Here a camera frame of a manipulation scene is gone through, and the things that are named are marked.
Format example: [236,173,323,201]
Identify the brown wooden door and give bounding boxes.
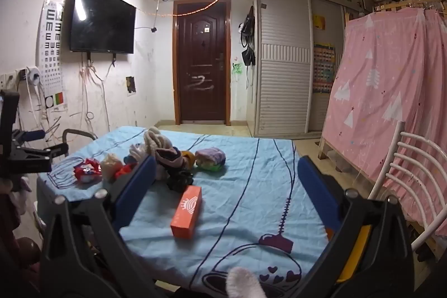
[173,0,232,126]

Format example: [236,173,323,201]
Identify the pink printed curtain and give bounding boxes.
[321,6,447,236]

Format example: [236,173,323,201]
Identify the black pink sock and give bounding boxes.
[154,147,189,176]

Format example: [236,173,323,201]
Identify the white knitted sock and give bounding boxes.
[144,127,174,157]

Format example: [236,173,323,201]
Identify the orange cardboard box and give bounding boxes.
[170,185,203,239]

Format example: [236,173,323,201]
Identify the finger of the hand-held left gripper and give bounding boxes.
[31,144,68,161]
[12,130,47,145]

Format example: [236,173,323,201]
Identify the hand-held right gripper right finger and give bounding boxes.
[297,156,416,298]

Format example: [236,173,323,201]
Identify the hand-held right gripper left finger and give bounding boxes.
[40,155,182,298]

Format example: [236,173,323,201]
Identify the black wall television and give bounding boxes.
[69,0,137,55]

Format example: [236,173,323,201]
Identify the light blue tablecloth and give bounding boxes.
[37,125,344,298]

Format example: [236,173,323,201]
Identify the white fluffy glove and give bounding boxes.
[129,142,147,162]

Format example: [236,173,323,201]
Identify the beige fluffy sock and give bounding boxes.
[101,153,123,180]

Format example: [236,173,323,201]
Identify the orange bowl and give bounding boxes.
[180,150,197,168]

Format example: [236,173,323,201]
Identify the white louvered wardrobe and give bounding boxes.
[253,0,346,138]

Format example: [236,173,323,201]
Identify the red white snack packet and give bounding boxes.
[73,158,103,183]

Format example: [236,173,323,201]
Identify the yellow plastic basin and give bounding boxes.
[337,225,372,283]

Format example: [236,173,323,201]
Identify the small black hanging bag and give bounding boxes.
[242,47,256,67]

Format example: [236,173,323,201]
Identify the white metal chair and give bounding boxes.
[367,121,447,251]

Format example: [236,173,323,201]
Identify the string light wire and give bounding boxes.
[134,0,231,19]

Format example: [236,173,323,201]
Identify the colourful grid poster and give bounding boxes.
[312,44,336,94]

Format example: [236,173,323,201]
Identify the eye chart poster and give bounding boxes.
[38,0,68,110]

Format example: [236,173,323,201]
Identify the grey metal frame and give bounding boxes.
[62,128,99,148]

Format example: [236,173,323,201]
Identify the black hair claw clip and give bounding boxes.
[166,170,194,193]

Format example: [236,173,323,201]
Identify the white hanging cables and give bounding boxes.
[79,54,116,131]

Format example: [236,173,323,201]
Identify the white wall socket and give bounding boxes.
[0,72,16,91]

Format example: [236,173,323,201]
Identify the white fluffy sock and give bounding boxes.
[225,266,268,298]

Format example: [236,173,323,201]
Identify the red sock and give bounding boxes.
[115,163,138,180]

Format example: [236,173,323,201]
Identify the purple snack packet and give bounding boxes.
[195,148,226,171]

